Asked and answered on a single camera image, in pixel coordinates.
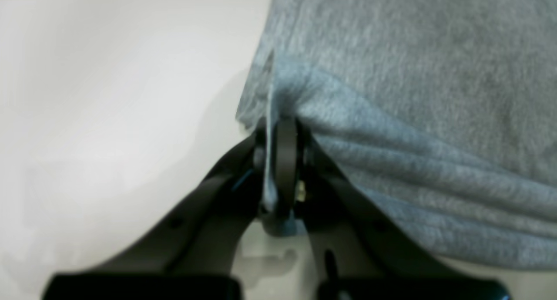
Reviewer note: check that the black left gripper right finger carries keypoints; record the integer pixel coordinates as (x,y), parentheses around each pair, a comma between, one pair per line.
(351,238)

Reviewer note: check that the grey T-shirt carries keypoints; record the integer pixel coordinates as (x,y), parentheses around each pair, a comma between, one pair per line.
(442,112)

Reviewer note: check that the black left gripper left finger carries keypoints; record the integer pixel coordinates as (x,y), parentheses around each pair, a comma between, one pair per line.
(200,234)

